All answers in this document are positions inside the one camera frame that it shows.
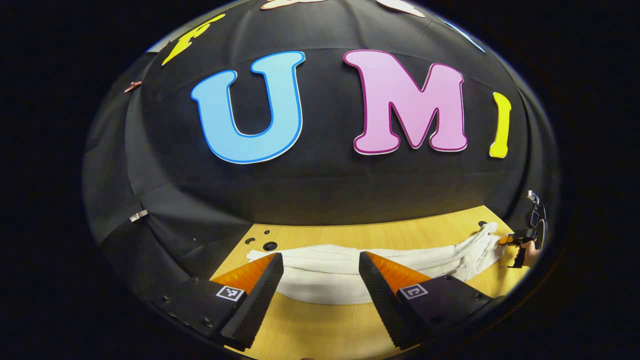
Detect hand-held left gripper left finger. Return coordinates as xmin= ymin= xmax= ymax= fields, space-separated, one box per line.
xmin=147 ymin=252 xmax=285 ymax=352

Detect white jeans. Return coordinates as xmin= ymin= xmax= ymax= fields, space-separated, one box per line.
xmin=246 ymin=222 xmax=508 ymax=306

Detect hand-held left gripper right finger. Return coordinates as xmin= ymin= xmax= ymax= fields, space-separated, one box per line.
xmin=358 ymin=251 xmax=506 ymax=351

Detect black backdrop cloth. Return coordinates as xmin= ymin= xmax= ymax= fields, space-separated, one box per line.
xmin=82 ymin=0 xmax=561 ymax=301

